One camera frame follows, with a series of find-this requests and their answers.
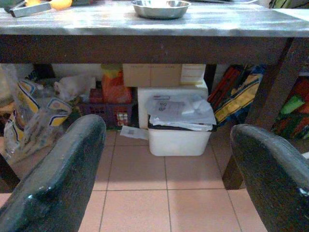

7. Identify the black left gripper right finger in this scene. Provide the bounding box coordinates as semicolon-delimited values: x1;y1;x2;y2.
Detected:
230;124;309;232

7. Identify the small red box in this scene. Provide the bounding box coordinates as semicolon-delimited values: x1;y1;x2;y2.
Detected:
89;88;104;104

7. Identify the white labelled box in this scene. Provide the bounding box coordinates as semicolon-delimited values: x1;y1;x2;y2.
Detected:
180;64;207;86

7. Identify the green red patterned bag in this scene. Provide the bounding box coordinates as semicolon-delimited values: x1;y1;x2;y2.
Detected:
271;76;309;141

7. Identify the grey plastic mailer bag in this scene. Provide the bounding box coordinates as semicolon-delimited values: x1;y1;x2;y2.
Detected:
146;93;217;132

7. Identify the purple plastic crate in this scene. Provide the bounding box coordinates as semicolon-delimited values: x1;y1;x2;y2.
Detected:
79;96;136;129

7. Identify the white foam box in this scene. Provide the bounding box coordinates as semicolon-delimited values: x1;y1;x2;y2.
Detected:
137;81;210;130

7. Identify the yellow handled broad knife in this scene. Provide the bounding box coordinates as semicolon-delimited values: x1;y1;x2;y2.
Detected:
11;0;73;18

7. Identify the shallow steel dish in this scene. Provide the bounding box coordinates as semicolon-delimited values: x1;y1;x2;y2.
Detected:
131;0;192;20

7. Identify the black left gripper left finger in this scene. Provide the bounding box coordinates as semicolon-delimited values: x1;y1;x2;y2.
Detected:
0;114;107;232

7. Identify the red black striped bag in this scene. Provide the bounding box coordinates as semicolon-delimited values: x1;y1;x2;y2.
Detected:
207;66;245;103

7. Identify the orange plastic bag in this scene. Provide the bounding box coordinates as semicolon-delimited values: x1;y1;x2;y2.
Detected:
101;64;133;104

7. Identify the white plastic waste bin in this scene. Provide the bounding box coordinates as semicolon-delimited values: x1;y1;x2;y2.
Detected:
147;122;213;157

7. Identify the clear bag yellow blue print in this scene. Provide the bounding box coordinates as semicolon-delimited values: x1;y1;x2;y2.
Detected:
0;64;73;165

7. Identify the yellow blue woven bag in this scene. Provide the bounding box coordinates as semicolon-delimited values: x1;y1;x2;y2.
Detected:
214;65;266;126

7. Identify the white paper sheet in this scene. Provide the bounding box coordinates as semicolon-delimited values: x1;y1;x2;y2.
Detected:
120;125;149;141

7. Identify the brown cardboard box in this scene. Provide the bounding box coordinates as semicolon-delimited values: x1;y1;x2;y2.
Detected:
122;64;183;87

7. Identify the small coloured cube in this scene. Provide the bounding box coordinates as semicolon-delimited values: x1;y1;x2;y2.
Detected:
117;112;128;127

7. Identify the crumpled white plastic bag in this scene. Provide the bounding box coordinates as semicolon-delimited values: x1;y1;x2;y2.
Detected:
53;73;97;102

